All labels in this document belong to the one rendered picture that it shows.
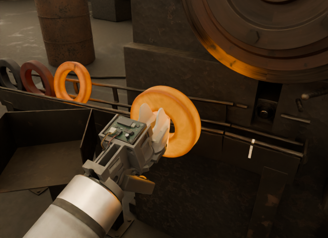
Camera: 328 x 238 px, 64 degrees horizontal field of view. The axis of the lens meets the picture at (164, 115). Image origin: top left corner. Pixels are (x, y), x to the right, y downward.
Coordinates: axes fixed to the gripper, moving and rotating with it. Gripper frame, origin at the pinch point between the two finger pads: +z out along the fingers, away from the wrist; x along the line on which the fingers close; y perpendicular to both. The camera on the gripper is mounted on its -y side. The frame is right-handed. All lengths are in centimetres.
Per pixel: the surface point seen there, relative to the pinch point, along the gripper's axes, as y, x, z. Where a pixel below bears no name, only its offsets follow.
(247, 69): 0.2, -11.1, 20.0
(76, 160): -22.9, 29.5, -7.4
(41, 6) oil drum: -61, 245, 148
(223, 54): 2.6, -5.0, 20.7
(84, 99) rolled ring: -25, 48, 17
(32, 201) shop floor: -84, 87, -14
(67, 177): -21.2, 26.3, -13.4
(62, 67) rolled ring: -16, 61, 22
